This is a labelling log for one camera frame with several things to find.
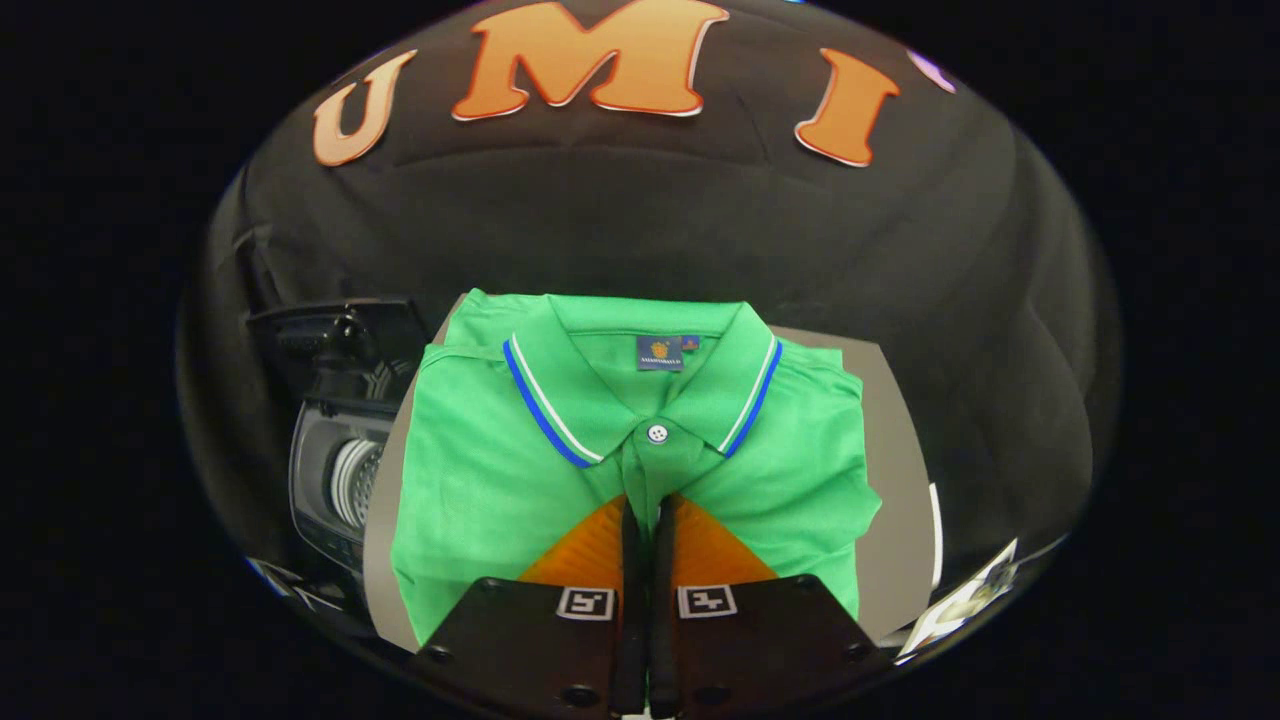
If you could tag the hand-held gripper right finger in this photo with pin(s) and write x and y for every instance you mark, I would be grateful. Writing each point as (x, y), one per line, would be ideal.
(780, 640)

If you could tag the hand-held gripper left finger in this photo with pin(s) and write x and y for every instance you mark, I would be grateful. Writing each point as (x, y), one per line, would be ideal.
(520, 640)

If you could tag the green polo shirt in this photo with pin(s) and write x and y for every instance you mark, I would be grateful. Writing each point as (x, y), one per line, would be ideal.
(480, 480)

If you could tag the grey washing machine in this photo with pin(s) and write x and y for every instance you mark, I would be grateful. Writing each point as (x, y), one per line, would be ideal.
(320, 470)

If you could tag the black backdrop cloth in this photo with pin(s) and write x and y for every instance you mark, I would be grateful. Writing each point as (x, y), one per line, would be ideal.
(600, 220)

